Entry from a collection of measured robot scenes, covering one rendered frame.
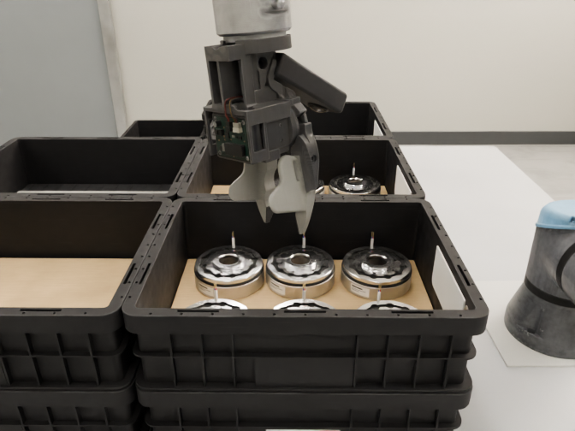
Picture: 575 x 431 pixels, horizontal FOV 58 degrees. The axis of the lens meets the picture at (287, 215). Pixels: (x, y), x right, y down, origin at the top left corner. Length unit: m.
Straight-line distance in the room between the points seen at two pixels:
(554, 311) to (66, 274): 0.76
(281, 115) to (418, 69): 3.38
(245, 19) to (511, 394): 0.64
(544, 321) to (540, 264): 0.09
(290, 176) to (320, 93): 0.10
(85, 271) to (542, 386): 0.71
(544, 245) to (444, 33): 3.10
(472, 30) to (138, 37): 2.28
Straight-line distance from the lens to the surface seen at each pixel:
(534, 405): 0.85
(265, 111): 0.51
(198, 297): 0.76
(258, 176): 0.60
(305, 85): 0.56
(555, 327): 0.92
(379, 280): 0.74
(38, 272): 0.90
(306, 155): 0.54
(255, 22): 0.51
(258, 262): 0.77
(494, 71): 4.05
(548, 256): 0.87
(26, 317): 0.62
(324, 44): 3.74
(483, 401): 0.83
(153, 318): 0.58
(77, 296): 0.81
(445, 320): 0.58
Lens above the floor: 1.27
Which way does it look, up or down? 27 degrees down
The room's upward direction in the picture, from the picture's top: straight up
